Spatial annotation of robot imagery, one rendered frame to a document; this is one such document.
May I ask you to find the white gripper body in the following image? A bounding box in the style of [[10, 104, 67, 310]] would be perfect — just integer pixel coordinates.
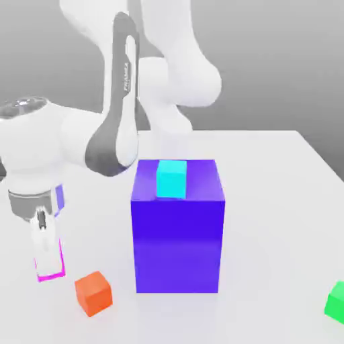
[[30, 211, 63, 277]]

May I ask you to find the small magenta cube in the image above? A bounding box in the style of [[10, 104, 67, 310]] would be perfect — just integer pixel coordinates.
[[34, 237, 67, 283]]

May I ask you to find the small orange cube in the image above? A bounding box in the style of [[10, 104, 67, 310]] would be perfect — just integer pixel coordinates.
[[74, 270, 114, 318]]

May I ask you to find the small cyan cube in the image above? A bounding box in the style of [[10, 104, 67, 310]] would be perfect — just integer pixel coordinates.
[[155, 159, 188, 200]]

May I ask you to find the small green cube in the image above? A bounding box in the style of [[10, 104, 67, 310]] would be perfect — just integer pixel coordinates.
[[324, 279, 344, 325]]

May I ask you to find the large blue box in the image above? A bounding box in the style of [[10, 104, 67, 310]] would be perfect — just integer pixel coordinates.
[[130, 159, 226, 294]]

